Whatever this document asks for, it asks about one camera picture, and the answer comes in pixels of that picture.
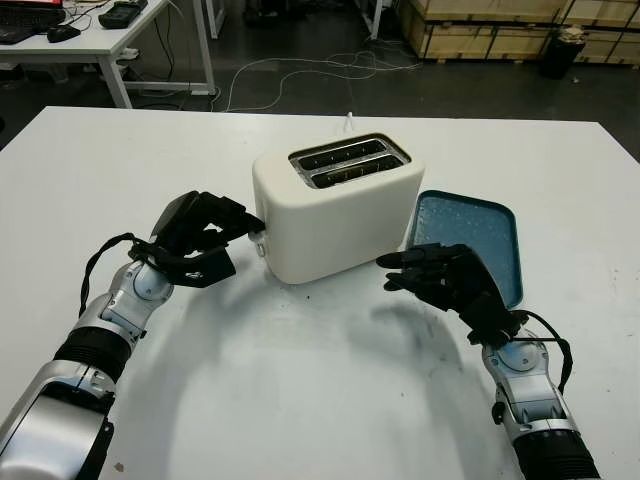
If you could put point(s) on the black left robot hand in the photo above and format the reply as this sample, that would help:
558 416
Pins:
185 220

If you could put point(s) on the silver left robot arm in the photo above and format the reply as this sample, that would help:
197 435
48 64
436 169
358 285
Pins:
75 360

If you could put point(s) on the white two-slot toaster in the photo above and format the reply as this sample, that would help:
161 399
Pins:
340 230

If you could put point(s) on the white toaster lever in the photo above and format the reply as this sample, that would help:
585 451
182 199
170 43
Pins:
257 234

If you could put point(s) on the wooden crate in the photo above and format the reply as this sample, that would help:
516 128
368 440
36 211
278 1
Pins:
480 30

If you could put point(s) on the white office desk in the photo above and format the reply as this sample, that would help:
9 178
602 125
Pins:
100 42

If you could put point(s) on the blue plastic tray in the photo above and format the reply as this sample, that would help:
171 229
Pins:
470 220

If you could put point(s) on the black computer mouse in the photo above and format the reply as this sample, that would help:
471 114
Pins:
62 34

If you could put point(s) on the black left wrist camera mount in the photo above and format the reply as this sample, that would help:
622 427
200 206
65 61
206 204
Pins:
205 272

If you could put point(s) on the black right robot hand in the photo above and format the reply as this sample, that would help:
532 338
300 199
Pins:
465 285

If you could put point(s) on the black trash bin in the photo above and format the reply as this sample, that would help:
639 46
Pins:
562 55

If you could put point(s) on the black handheld device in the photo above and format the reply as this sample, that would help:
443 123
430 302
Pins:
122 12

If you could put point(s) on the white table frame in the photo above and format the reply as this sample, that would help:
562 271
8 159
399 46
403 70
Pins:
370 17

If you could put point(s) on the black laptop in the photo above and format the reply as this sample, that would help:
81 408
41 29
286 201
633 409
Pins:
25 22

